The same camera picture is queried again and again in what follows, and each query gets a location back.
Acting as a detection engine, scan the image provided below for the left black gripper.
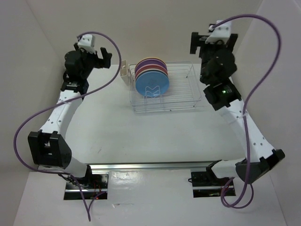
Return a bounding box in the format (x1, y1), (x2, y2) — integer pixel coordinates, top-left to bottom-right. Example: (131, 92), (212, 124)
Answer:
(73, 43), (111, 79)

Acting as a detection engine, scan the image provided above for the pink plastic plate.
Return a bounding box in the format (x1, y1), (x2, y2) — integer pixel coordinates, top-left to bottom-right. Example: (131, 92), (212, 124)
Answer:
(135, 64), (168, 74)

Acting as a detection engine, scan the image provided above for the purple plastic plate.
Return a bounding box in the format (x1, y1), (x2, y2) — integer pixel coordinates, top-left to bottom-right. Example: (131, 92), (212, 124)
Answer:
(135, 60), (167, 71)

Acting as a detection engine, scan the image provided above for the cream plastic plate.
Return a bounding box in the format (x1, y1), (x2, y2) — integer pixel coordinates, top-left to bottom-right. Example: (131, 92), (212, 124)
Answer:
(135, 69), (168, 78)

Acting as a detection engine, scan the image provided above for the blue plastic plate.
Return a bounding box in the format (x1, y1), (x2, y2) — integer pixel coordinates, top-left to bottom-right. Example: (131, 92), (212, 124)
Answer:
(135, 72), (170, 97)

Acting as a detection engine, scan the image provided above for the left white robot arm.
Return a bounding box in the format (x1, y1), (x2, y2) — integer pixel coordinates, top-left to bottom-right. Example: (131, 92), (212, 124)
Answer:
(28, 43), (112, 188)

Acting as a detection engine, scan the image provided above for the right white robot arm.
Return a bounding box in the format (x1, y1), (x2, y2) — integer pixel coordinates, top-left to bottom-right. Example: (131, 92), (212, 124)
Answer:
(190, 32), (285, 185)

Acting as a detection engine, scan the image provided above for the cream cutlery holder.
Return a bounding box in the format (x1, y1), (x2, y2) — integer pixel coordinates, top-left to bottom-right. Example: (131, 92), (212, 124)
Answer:
(119, 60), (130, 86)

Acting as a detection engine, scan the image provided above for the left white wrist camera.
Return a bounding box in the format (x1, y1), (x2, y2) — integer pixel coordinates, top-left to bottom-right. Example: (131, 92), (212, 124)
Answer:
(77, 34), (96, 54)

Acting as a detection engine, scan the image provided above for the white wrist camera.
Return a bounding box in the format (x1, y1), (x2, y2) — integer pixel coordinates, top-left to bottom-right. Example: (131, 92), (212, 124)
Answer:
(205, 21), (232, 44)
(77, 34), (96, 54)

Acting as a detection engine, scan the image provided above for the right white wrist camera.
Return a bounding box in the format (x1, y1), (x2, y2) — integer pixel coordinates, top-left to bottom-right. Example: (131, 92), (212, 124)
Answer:
(205, 21), (232, 44)

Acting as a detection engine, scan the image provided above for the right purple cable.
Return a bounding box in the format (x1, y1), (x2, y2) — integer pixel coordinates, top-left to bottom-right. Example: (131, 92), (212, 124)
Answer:
(210, 14), (282, 209)

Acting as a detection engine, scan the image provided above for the purple cable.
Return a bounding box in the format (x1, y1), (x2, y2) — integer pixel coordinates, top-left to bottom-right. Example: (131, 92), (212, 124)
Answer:
(210, 14), (282, 209)
(14, 32), (122, 222)

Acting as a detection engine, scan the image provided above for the white wire dish rack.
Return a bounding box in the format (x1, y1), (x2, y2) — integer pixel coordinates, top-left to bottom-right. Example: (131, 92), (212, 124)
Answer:
(127, 61), (202, 113)

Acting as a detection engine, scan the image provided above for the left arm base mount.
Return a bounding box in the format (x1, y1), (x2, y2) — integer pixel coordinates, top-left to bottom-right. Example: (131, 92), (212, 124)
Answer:
(65, 173), (109, 192)

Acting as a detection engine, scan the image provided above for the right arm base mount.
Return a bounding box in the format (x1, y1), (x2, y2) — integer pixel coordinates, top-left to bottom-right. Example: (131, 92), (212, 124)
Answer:
(188, 171), (230, 189)

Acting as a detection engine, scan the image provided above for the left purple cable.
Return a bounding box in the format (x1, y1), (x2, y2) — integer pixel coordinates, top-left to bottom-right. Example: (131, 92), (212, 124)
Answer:
(14, 32), (122, 222)

